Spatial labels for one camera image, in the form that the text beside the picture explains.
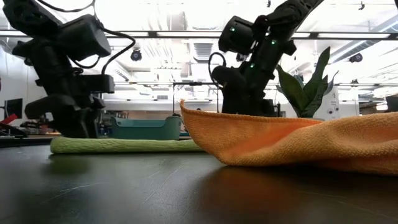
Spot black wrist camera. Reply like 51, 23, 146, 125
218, 16, 259, 55
57, 14, 112, 62

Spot red object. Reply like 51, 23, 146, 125
0, 113, 19, 125

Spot black angled stand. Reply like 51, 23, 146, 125
0, 122, 29, 138

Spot green microfiber towel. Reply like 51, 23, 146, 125
50, 136, 205, 154

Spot white machine housing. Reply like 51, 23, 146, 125
325, 86, 341, 121

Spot dark orange microfiber towel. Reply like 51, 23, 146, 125
179, 99, 398, 177

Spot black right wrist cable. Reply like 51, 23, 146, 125
208, 52, 228, 86

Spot black computer monitor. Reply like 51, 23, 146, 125
386, 95, 398, 113
264, 98, 282, 118
3, 98, 24, 119

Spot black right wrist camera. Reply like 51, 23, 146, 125
218, 16, 259, 55

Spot teal plastic bin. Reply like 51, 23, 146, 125
110, 116, 183, 141

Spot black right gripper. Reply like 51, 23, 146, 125
211, 40, 296, 116

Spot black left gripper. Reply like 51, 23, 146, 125
12, 39, 116, 139

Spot green snake plant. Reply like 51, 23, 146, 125
275, 46, 340, 119

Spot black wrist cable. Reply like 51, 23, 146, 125
208, 52, 228, 86
37, 0, 137, 75

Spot silver ventilation duct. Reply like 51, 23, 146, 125
192, 42, 215, 63

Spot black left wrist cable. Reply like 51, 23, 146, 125
37, 0, 137, 75

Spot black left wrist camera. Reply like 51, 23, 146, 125
57, 14, 112, 62

